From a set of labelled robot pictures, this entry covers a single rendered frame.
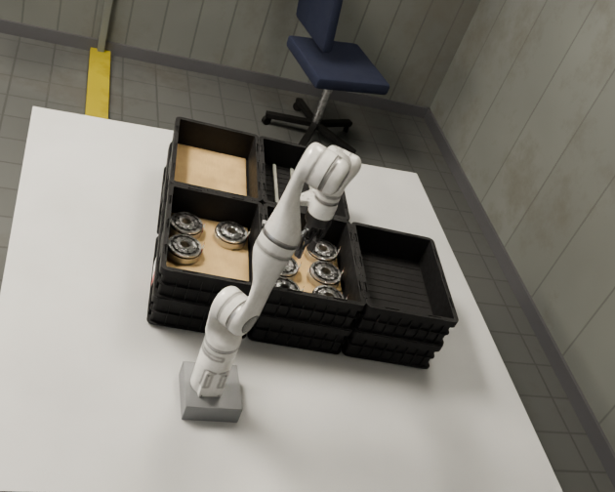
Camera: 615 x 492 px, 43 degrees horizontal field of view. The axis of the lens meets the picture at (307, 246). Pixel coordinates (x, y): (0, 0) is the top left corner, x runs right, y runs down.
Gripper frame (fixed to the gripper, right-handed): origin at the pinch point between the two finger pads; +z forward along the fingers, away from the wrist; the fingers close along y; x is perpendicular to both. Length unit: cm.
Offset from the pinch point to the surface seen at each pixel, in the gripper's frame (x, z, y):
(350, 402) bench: -35.0, 30.3, -4.5
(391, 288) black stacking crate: -17.9, 17.2, 33.0
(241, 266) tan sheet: 15.3, 17.2, -4.8
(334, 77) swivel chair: 116, 46, 185
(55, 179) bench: 88, 30, -18
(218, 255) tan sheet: 22.9, 17.2, -7.5
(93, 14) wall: 257, 77, 137
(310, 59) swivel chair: 136, 46, 187
